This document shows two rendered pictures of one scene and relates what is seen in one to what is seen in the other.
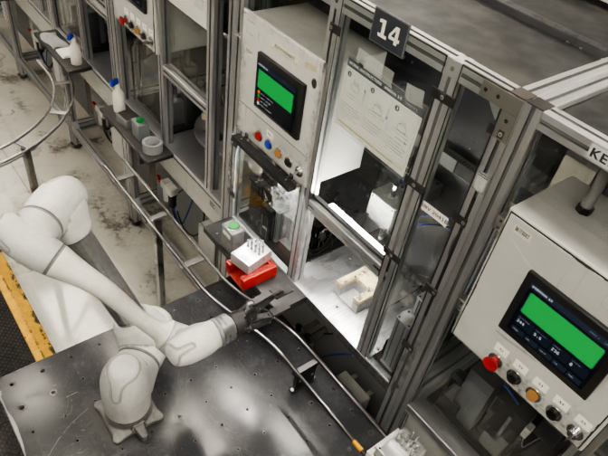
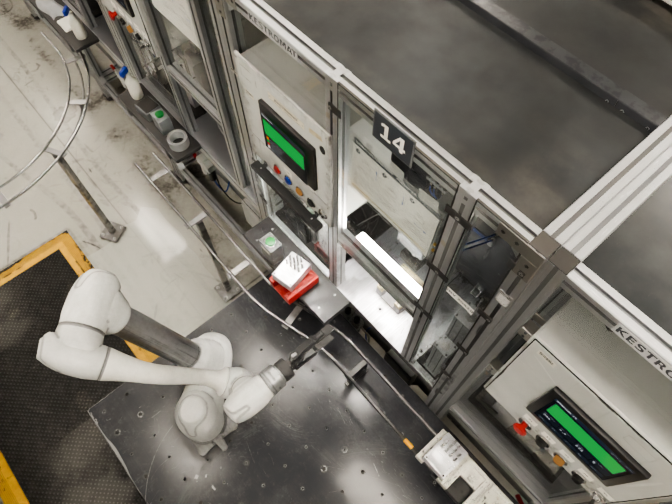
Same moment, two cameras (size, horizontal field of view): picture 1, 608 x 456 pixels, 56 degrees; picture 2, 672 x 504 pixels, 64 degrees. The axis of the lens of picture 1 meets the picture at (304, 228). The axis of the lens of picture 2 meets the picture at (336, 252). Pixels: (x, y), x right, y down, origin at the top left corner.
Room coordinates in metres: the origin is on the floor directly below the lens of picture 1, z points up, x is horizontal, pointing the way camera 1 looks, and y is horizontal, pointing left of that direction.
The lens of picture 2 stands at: (0.65, -0.04, 2.92)
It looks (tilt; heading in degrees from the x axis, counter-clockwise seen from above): 62 degrees down; 3
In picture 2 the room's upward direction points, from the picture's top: straight up
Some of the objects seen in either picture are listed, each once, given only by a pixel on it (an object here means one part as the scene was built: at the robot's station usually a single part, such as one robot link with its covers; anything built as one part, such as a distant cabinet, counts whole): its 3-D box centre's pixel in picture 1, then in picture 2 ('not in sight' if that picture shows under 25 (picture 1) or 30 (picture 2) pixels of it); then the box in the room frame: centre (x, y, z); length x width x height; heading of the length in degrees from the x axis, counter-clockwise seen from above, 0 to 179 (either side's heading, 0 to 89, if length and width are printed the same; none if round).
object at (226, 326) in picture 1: (223, 328); (273, 378); (1.10, 0.19, 1.12); 0.09 x 0.06 x 0.09; 44
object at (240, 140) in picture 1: (263, 158); (286, 192); (1.68, 0.18, 1.37); 0.36 x 0.04 x 0.04; 44
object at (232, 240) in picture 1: (234, 236); (273, 247); (1.68, 0.27, 0.97); 0.08 x 0.08 x 0.12; 44
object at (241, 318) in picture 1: (243, 319); (290, 364); (1.15, 0.14, 1.12); 0.09 x 0.07 x 0.08; 134
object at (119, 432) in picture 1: (130, 412); (209, 426); (1.00, 0.48, 0.71); 0.22 x 0.18 x 0.06; 44
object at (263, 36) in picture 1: (301, 92); (314, 127); (1.78, 0.09, 1.60); 0.42 x 0.29 x 0.46; 44
